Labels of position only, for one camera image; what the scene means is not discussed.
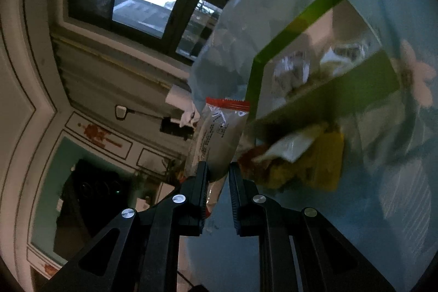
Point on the red wall decoration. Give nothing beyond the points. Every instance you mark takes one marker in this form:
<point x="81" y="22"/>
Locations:
<point x="99" y="134"/>

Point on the wall-mounted oval device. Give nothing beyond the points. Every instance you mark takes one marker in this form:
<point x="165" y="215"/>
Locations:
<point x="120" y="111"/>

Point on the black device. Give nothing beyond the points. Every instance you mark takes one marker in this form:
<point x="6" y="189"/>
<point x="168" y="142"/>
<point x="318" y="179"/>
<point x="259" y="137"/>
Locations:
<point x="176" y="128"/>

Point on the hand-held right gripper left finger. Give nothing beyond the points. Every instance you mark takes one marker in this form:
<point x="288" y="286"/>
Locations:
<point x="202" y="196"/>

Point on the beige snack packet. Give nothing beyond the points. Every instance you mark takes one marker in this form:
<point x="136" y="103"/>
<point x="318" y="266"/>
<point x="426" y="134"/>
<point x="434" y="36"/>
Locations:
<point x="345" y="56"/>

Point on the white red-edged snack packet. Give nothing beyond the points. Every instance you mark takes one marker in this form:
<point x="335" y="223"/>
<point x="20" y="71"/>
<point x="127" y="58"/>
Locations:
<point x="219" y="138"/>

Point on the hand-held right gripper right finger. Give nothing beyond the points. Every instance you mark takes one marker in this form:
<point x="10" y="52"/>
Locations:
<point x="236" y="196"/>

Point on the yellow snack packet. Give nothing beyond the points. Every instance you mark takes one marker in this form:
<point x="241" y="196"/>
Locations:
<point x="318" y="165"/>

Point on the green cardboard box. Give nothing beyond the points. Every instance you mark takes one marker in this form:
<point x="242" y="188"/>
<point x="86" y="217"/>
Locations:
<point x="359" y="83"/>

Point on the plain white snack packet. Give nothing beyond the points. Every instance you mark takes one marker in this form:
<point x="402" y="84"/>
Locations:
<point x="294" y="143"/>

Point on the black appliance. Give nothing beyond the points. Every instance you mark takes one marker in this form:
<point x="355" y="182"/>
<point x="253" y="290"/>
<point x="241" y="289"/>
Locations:
<point x="92" y="199"/>

